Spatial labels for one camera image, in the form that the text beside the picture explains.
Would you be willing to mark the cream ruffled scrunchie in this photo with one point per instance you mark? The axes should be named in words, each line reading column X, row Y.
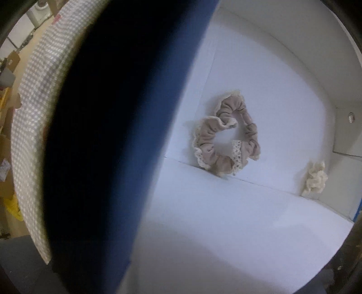
column 315, row 178

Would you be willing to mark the beige lace-trimmed scrunchie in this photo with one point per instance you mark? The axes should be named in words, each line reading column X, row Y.
column 209, row 158

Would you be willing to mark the blue and white cardboard box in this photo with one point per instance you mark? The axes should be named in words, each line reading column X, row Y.
column 226, row 226

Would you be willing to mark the checked bed sheet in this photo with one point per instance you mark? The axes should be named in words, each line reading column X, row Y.
column 42, row 84

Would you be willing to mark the yellow plastic bag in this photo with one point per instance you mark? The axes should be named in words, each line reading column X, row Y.
column 12, row 207

